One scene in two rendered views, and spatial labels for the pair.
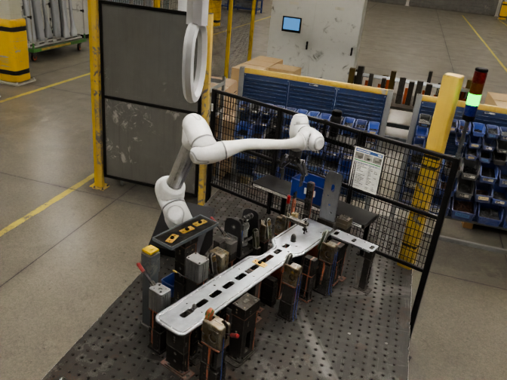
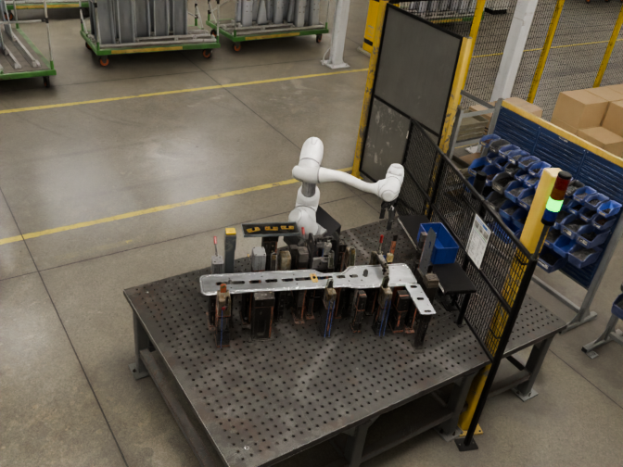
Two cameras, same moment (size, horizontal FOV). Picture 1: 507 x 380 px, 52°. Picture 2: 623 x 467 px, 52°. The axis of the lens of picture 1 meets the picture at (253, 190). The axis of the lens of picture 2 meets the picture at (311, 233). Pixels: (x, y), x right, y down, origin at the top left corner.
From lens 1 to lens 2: 2.26 m
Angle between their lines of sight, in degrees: 35
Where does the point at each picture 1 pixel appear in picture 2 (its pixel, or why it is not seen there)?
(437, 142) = (527, 236)
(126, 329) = not seen: hidden behind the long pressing
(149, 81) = (408, 92)
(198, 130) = (305, 153)
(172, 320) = (208, 283)
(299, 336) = (315, 348)
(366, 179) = (476, 250)
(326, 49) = not seen: outside the picture
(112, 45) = (388, 48)
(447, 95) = (541, 191)
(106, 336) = (194, 281)
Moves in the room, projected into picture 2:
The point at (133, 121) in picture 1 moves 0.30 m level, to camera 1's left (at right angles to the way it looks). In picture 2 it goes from (389, 126) to (367, 116)
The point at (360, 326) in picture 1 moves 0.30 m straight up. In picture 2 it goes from (373, 369) to (381, 332)
